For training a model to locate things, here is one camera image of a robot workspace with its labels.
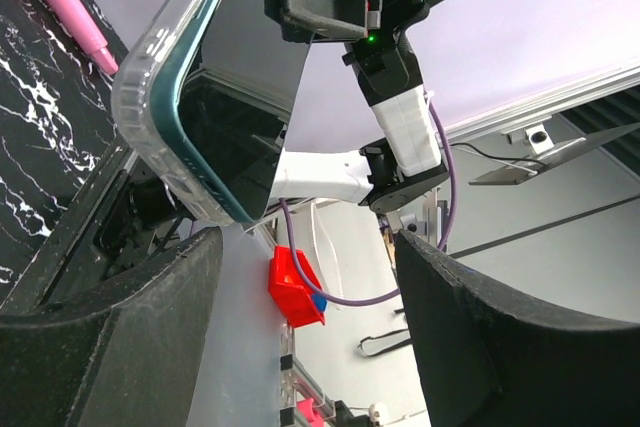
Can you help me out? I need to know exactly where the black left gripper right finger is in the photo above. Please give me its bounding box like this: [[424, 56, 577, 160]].
[[395, 231, 639, 426]]

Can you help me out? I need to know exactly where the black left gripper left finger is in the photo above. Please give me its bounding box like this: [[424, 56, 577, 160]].
[[1, 228, 223, 426]]

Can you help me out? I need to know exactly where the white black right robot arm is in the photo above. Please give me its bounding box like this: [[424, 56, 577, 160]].
[[264, 0, 449, 214]]

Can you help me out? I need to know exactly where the red plastic bin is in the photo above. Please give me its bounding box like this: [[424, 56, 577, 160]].
[[268, 245, 327, 328]]

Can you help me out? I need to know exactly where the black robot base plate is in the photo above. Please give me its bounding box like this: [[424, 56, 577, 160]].
[[1, 139, 193, 315]]

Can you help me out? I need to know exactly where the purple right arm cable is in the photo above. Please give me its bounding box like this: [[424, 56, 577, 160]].
[[279, 91, 459, 307]]

